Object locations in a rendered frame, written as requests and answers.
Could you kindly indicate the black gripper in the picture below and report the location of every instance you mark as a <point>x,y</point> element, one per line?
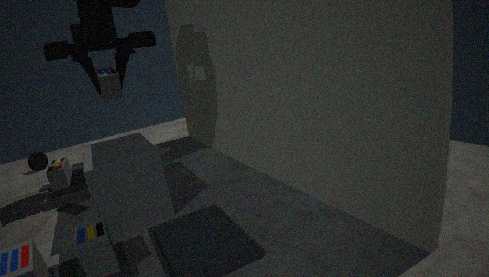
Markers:
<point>97,25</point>

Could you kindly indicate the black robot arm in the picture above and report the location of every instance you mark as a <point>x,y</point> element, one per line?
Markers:
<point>76,28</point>

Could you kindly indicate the black sphere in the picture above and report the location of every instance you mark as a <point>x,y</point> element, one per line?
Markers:
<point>37,161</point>

